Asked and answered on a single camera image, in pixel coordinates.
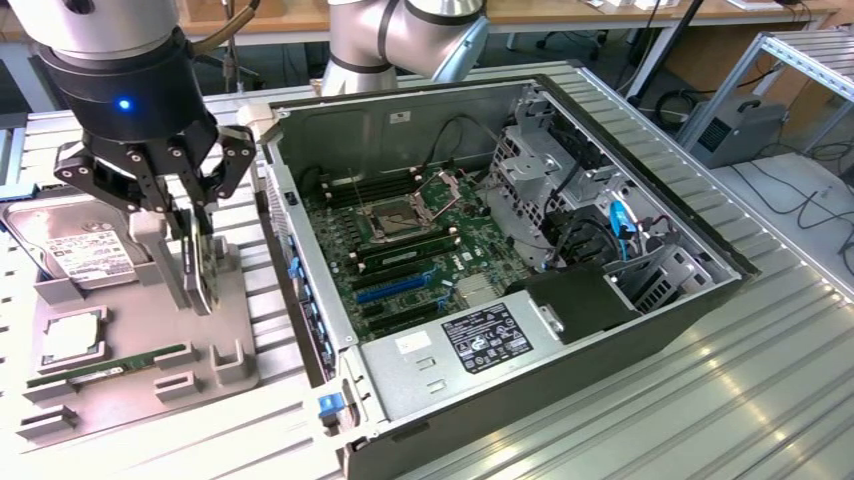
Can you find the labelled RAM stick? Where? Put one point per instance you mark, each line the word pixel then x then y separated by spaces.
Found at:
pixel 401 257

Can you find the silver socket cover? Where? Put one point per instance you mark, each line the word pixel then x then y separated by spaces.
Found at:
pixel 422 200

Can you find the open black PC case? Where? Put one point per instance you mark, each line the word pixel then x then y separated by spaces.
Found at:
pixel 535 400

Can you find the grey parts rack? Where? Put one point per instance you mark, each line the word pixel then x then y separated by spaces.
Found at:
pixel 134 330

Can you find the black slanted pole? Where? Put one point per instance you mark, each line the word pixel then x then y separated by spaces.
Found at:
pixel 668 47

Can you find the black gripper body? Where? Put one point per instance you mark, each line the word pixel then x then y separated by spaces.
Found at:
pixel 134 90

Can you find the green graphics card black cooler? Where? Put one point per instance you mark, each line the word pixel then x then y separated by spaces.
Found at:
pixel 201 280

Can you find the silver disk bay cage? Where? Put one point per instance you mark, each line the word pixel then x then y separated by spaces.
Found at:
pixel 528 160

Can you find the short black expansion slot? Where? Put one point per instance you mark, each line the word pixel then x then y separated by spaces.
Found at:
pixel 408 322

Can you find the black plastic shroud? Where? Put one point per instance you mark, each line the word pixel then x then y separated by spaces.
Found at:
pixel 575 305

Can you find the silver perforated disk bay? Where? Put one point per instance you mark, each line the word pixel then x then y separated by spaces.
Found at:
pixel 657 287

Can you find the green Dell motherboard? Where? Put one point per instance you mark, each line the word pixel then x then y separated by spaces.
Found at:
pixel 334 225

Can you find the black office chair base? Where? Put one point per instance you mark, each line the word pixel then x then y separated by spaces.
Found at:
pixel 249 73
pixel 568 36

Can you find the blue connector part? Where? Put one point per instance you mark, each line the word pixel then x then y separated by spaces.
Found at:
pixel 17 192

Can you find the blue case latch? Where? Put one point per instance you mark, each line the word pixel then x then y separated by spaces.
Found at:
pixel 330 405

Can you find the silver CPU chip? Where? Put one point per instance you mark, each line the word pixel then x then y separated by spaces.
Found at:
pixel 70 337

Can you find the green RAM stick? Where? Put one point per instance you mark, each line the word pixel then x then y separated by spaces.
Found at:
pixel 134 361

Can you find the thin socket locking lever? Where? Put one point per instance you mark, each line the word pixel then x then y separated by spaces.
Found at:
pixel 360 190

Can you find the silver power supply unit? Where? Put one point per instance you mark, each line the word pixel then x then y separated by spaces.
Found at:
pixel 414 380

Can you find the grey box device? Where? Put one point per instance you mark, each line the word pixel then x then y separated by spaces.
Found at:
pixel 741 135

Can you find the silver chipset heatsink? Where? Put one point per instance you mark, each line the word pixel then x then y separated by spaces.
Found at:
pixel 481 290

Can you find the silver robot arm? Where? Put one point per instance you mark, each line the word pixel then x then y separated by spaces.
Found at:
pixel 101 25

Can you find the silver hard disk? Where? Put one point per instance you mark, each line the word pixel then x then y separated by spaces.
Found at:
pixel 74 235

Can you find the blue expansion slot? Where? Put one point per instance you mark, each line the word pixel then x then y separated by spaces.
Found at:
pixel 390 294

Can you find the long wooden desk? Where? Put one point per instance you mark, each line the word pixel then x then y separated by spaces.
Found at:
pixel 568 15

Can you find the aluminium frame rack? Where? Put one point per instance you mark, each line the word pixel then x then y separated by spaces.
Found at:
pixel 808 52

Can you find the long black expansion slot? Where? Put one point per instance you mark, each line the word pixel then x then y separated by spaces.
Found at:
pixel 388 281

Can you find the CPU socket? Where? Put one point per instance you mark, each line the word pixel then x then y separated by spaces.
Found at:
pixel 394 217

